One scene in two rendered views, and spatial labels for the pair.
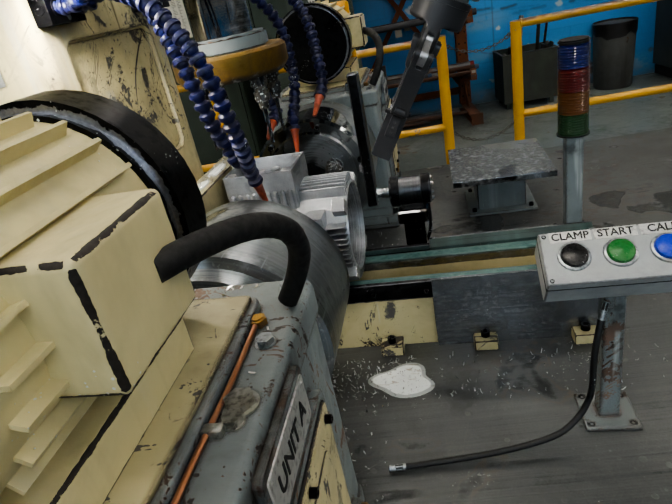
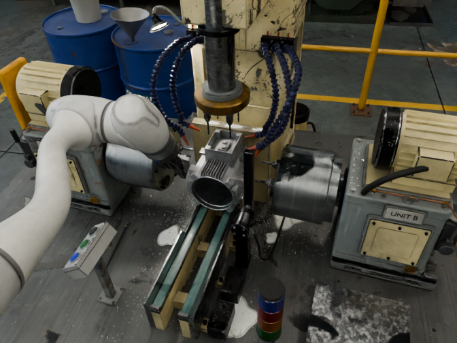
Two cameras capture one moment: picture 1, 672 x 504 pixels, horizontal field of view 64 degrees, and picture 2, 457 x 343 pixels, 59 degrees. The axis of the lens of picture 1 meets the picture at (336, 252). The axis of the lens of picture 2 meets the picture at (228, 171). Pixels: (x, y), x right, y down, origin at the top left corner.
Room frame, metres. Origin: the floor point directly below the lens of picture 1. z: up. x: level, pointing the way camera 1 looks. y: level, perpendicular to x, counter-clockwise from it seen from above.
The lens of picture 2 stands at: (1.03, -1.03, 2.01)
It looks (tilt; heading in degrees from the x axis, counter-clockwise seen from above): 42 degrees down; 96
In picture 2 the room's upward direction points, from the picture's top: 3 degrees counter-clockwise
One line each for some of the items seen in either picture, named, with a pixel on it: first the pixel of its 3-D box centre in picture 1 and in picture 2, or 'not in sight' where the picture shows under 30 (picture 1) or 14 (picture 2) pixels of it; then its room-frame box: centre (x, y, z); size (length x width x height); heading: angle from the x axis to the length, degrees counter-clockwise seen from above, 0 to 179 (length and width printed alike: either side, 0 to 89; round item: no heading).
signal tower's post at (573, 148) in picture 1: (572, 143); (268, 333); (1.06, -0.53, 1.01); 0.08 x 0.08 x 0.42; 77
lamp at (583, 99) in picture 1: (573, 101); (269, 316); (1.06, -0.53, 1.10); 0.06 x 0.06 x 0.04
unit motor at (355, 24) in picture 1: (343, 82); (419, 183); (1.51, -0.11, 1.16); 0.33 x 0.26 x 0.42; 167
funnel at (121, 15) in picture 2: not in sight; (133, 31); (0.18, 1.52, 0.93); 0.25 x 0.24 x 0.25; 82
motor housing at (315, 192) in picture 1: (302, 230); (221, 175); (0.89, 0.05, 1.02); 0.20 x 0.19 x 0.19; 76
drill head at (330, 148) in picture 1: (323, 159); (314, 185); (1.22, -0.01, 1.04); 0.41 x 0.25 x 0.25; 167
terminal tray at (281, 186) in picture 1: (269, 184); (224, 148); (0.90, 0.09, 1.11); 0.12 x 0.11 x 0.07; 76
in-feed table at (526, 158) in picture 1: (498, 180); (355, 338); (1.32, -0.46, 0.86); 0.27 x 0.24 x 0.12; 167
